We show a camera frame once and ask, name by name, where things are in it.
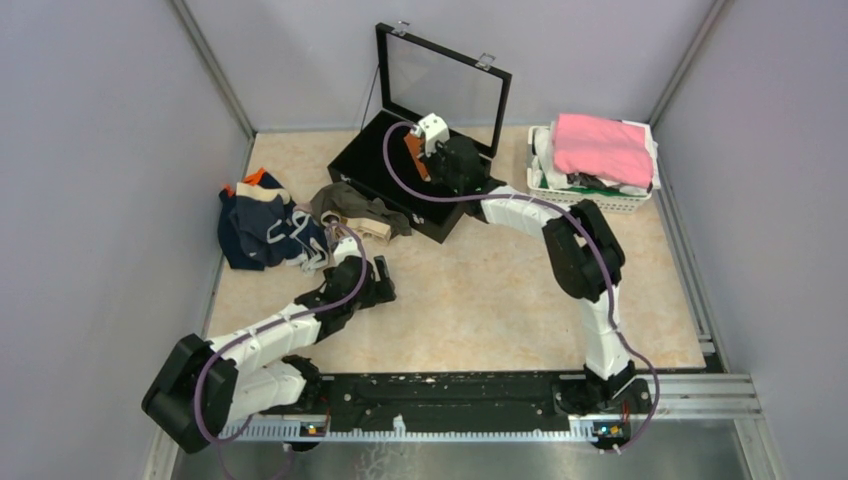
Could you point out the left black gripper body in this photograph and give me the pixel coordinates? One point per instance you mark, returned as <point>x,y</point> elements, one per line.
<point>374,292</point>

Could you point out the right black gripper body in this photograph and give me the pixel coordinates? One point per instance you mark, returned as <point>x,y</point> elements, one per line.
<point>439,170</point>

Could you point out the orange underwear white waistband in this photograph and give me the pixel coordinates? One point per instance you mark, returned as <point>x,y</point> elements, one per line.
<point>416,148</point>

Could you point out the olive beige underwear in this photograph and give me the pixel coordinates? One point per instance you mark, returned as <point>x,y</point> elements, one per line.
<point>348,203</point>

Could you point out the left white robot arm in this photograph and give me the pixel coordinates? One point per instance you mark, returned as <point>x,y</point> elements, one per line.
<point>207,384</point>

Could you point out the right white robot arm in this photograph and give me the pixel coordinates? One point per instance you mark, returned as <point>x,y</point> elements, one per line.
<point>584,254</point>

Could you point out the black box glass lid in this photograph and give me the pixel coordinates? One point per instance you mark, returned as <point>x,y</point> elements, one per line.
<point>417,77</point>

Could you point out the white clothes in basket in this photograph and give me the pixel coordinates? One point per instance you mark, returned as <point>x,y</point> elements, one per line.
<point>558,180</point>

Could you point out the navy blue clothes pile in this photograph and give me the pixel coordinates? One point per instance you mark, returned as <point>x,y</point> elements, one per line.
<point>260,226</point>

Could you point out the white plastic basket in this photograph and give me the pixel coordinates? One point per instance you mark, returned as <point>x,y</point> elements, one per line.
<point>537,186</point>

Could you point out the pink folded cloth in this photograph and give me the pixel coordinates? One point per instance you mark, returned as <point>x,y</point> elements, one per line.
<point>608,149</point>

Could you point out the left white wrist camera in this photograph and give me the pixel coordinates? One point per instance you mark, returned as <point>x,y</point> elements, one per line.
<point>347,247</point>

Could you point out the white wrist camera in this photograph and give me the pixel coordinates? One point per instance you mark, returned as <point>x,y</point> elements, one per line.
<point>347,247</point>
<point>432,131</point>

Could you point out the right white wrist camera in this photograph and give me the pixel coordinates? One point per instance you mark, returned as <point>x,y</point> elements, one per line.
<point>432,131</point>

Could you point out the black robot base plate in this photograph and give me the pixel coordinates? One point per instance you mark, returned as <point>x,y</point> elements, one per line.
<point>463,402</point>

